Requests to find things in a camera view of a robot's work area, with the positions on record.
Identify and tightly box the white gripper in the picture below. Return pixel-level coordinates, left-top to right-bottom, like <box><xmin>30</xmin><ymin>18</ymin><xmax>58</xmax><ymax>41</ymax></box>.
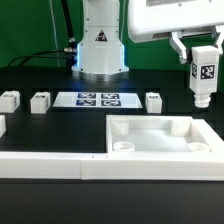
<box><xmin>128</xmin><ymin>0</ymin><xmax>224</xmax><ymax>64</ymax></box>

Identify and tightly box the white square tabletop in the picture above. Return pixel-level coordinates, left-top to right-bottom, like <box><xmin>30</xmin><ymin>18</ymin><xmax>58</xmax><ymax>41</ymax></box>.
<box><xmin>106</xmin><ymin>115</ymin><xmax>224</xmax><ymax>154</ymax></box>

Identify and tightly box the white U-shaped fence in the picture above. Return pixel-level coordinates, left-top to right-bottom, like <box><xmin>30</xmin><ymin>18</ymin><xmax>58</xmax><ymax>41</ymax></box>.
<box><xmin>0</xmin><ymin>114</ymin><xmax>224</xmax><ymax>181</ymax></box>

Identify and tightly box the white sheet with tags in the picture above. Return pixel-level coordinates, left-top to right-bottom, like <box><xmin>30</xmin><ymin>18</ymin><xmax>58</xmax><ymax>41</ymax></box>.
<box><xmin>53</xmin><ymin>92</ymin><xmax>142</xmax><ymax>109</ymax></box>

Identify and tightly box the black cable bundle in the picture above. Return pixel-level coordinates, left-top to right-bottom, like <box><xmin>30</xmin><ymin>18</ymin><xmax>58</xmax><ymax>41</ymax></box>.
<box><xmin>7</xmin><ymin>0</ymin><xmax>78</xmax><ymax>67</ymax></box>

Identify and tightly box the white thin cable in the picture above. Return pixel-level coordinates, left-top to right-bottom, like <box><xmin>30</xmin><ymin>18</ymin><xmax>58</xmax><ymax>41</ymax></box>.
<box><xmin>48</xmin><ymin>0</ymin><xmax>62</xmax><ymax>68</ymax></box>

